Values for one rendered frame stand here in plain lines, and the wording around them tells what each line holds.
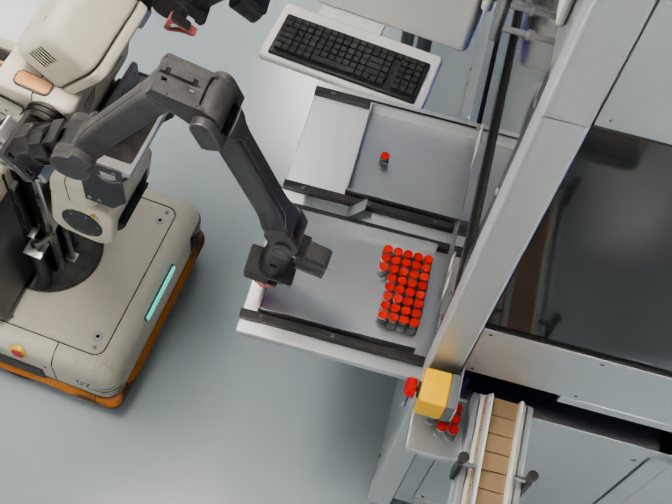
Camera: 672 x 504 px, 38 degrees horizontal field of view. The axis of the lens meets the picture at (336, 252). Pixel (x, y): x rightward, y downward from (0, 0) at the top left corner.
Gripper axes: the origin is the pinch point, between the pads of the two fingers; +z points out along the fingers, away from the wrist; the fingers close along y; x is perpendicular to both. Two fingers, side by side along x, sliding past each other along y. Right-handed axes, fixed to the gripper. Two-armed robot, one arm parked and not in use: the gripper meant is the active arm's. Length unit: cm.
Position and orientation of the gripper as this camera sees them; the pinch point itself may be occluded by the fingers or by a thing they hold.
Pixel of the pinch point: (262, 282)
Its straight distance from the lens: 208.5
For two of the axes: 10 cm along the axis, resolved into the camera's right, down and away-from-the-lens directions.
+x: 2.3, -8.4, 5.0
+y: 9.3, 3.3, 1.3
